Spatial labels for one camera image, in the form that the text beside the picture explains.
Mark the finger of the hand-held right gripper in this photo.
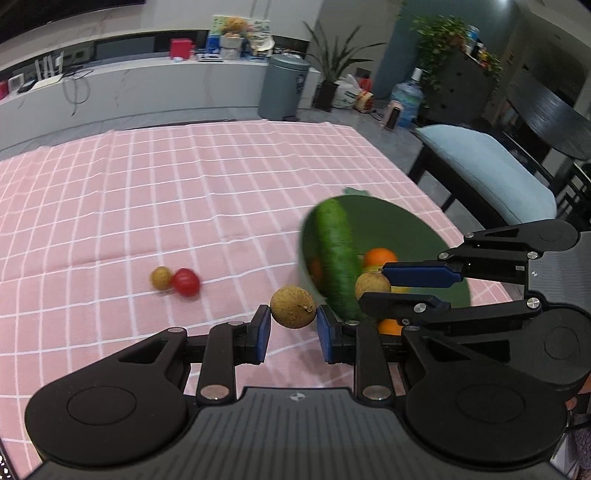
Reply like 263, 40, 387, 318
381, 219, 579, 288
359, 292, 553, 339

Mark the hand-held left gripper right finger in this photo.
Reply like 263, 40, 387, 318
316, 305, 468, 407

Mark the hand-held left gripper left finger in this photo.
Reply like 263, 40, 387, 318
113, 305, 273, 407

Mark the green colander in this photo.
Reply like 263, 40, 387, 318
297, 187, 472, 325

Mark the green cucumber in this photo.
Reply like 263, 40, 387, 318
307, 198, 370, 320

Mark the red tomato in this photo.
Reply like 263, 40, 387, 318
172, 268, 202, 297

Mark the small white heater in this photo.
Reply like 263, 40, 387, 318
384, 100, 405, 131

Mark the blue water bottle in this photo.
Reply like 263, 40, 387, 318
390, 68, 425, 128

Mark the pink checked tablecloth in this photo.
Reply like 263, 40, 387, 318
0, 121, 514, 477

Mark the dark cabinet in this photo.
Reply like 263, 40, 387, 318
422, 46, 493, 123

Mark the white plastic bag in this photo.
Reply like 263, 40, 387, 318
333, 74, 366, 110

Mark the long-leaf potted plant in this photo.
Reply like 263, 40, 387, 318
302, 21, 387, 113

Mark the black round table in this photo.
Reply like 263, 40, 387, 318
505, 83, 591, 160

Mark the grey trash bin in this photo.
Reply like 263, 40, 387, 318
257, 54, 311, 122

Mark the leafy green plant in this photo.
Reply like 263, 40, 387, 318
411, 15, 472, 89

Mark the painted picture card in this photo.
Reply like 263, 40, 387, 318
212, 15, 273, 59

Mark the red box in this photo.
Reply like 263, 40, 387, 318
169, 38, 195, 61

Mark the white router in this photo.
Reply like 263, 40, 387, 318
31, 53, 66, 91

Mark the black cable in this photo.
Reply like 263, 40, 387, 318
62, 69, 91, 116

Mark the black wall television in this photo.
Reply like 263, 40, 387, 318
0, 0, 147, 45

